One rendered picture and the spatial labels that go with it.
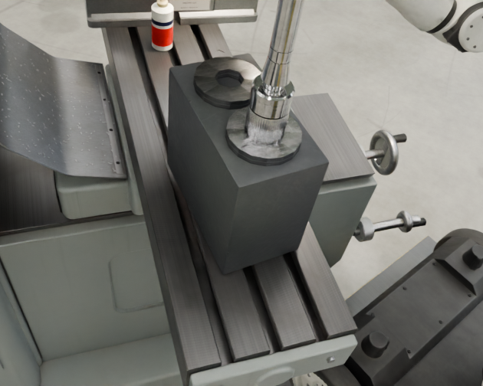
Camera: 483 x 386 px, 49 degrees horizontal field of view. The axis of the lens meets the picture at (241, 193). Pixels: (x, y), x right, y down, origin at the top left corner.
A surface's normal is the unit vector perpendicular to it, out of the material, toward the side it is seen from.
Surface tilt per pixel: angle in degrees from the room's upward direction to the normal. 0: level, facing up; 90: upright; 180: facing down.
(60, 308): 90
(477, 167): 0
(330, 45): 0
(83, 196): 90
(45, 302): 90
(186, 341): 0
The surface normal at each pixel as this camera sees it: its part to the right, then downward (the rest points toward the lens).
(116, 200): 0.29, 0.76
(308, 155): 0.12, -0.63
